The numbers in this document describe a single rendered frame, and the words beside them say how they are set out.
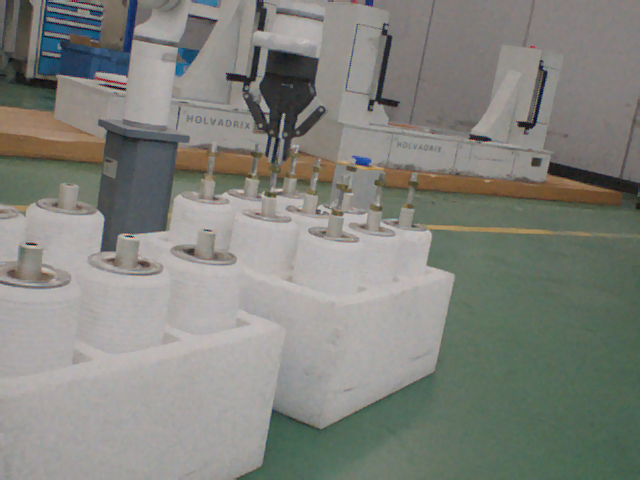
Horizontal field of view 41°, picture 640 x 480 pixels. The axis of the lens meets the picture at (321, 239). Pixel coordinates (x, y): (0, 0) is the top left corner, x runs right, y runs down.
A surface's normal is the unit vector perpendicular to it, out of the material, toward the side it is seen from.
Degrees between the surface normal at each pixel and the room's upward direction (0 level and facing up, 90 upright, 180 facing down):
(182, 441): 90
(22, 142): 90
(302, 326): 90
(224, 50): 90
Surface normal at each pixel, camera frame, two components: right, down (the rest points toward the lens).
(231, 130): 0.58, 0.25
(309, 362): -0.51, 0.07
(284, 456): 0.18, -0.97
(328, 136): -0.79, -0.03
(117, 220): -0.15, 0.16
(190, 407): 0.81, 0.25
